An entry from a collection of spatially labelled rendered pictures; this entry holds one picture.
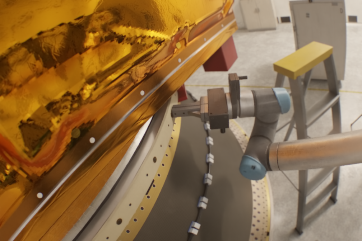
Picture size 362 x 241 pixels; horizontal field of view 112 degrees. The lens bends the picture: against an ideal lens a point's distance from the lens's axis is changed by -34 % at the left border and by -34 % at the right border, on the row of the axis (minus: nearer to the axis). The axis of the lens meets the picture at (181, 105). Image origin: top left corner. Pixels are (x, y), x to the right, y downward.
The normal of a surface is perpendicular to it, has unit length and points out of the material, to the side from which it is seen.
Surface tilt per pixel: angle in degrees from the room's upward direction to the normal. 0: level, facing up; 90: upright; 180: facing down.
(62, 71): 65
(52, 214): 90
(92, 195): 0
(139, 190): 90
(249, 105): 60
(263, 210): 43
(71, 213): 0
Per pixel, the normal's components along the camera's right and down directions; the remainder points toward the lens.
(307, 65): 0.31, 0.43
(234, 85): -0.15, 0.22
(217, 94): -0.18, -0.81
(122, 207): 0.84, -0.01
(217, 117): -0.09, 0.58
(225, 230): 0.61, -0.43
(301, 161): -0.69, 0.21
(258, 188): 0.38, -0.72
